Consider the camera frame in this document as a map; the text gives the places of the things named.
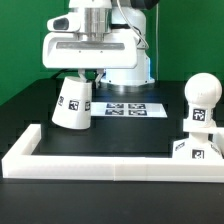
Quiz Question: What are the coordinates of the white lamp bulb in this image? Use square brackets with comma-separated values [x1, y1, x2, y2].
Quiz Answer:
[184, 73, 222, 126]

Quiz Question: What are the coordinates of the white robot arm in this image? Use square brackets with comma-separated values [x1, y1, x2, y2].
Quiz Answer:
[42, 0, 159, 91]

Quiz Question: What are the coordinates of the white U-shaped fence frame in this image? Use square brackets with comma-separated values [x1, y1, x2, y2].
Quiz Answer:
[2, 124, 224, 183]

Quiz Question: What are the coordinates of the white lamp base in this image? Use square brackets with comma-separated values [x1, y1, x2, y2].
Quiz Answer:
[172, 119, 224, 160]

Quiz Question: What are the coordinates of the white marker sheet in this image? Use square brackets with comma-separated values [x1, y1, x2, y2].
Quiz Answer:
[91, 102, 167, 118]

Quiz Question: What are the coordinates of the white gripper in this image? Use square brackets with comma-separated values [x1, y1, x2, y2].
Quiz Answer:
[42, 32, 137, 88]

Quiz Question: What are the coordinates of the white lamp shade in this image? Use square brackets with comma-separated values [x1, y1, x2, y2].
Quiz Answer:
[52, 76, 92, 130]

